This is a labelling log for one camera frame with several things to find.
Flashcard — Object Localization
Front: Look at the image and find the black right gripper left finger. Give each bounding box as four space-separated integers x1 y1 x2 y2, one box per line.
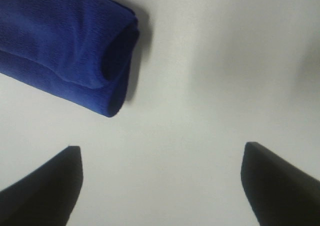
0 146 83 226

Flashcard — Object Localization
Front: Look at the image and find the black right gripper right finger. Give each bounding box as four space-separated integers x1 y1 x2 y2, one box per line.
240 142 320 226

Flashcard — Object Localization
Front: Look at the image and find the blue microfiber towel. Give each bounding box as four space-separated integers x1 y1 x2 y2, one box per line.
0 0 140 117

